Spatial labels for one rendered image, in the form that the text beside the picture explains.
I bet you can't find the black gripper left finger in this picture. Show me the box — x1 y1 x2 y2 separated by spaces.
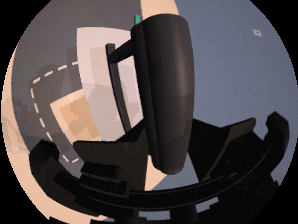
72 119 149 190

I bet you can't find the teal small trowel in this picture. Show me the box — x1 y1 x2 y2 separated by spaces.
133 15 140 26

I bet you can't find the cream square tile with dark square center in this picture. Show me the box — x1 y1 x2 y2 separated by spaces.
51 89 102 144

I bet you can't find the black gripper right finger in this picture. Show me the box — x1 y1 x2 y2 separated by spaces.
188 117 257 183

